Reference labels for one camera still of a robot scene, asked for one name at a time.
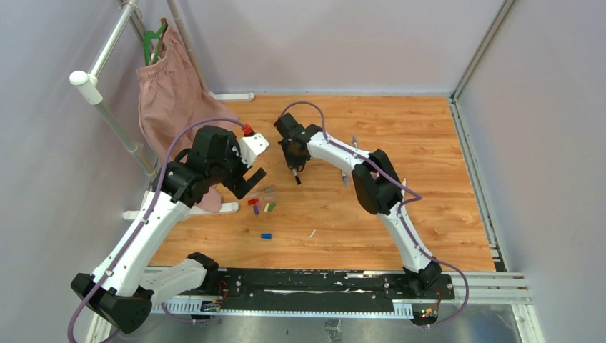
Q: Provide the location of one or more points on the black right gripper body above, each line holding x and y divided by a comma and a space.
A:
294, 160

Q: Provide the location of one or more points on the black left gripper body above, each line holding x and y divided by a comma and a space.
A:
231, 168

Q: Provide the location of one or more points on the black cap marker pen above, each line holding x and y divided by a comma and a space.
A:
296, 176

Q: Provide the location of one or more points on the purple cap marker pen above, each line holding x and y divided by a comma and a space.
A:
345, 179

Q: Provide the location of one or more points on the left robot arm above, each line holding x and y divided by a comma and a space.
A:
118, 290

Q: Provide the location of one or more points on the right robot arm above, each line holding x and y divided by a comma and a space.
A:
378, 189

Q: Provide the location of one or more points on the pink cloth shorts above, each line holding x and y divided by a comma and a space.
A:
171, 96

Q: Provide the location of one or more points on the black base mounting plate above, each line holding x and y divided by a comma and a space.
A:
321, 291

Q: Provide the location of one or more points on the green clothes hanger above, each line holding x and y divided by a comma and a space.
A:
152, 44

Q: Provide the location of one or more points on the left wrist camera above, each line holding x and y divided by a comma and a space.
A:
251, 146

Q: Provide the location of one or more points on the grey aluminium frame rail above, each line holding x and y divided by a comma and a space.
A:
516, 297

